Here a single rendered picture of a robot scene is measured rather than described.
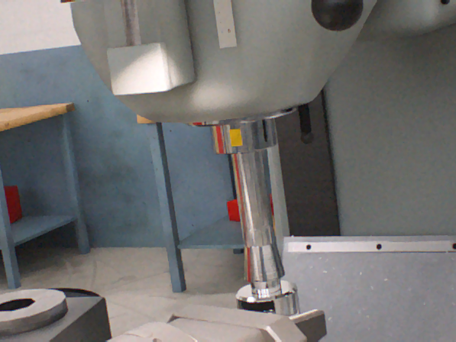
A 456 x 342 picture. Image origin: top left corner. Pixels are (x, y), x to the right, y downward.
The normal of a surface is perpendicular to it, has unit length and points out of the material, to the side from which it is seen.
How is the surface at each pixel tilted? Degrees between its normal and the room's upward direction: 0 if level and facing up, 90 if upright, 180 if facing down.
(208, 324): 0
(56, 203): 90
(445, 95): 90
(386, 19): 99
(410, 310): 64
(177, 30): 90
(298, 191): 90
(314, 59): 123
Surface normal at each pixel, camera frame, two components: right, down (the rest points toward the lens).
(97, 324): 0.95, -0.07
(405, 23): -0.34, 0.64
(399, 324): -0.48, -0.23
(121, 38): -0.46, 0.21
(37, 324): 0.62, 0.05
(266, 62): 0.24, 0.44
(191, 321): -0.13, -0.98
